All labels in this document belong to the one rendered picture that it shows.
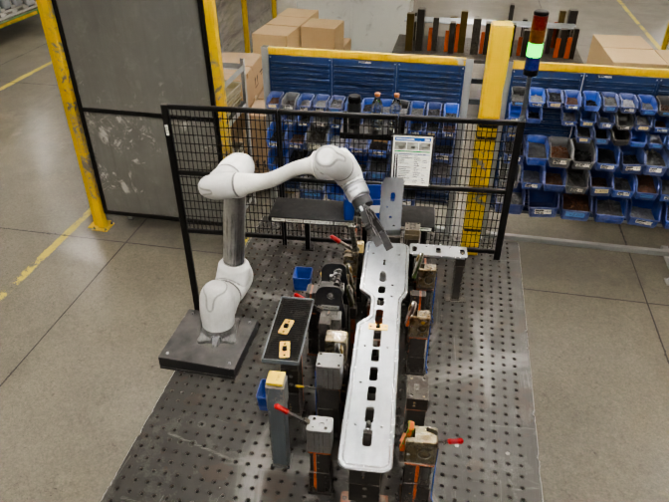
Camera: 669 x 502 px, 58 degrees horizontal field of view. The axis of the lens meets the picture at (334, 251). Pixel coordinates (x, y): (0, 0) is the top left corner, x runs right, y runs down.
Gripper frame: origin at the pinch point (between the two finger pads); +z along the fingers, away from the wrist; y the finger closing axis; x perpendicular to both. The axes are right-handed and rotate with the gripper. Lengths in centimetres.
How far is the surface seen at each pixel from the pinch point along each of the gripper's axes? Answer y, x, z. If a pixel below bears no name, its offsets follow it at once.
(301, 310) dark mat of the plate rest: -8.1, -43.8, 4.8
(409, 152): -92, 16, -59
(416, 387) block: -11, -16, 51
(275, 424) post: 9, -65, 42
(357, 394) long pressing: -4, -36, 45
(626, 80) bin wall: -208, 151, -67
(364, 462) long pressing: 16, -36, 66
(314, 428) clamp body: 19, -46, 49
